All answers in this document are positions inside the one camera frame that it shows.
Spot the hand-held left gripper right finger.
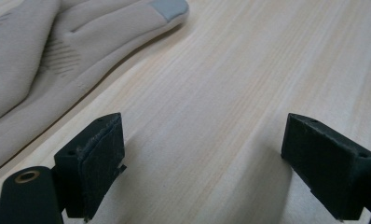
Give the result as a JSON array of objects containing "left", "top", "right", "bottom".
[{"left": 281, "top": 113, "right": 371, "bottom": 222}]

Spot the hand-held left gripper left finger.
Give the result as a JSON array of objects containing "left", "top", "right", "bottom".
[{"left": 51, "top": 112, "right": 128, "bottom": 222}]

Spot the beige fabric glove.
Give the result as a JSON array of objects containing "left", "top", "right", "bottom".
[{"left": 0, "top": 0, "right": 190, "bottom": 178}]

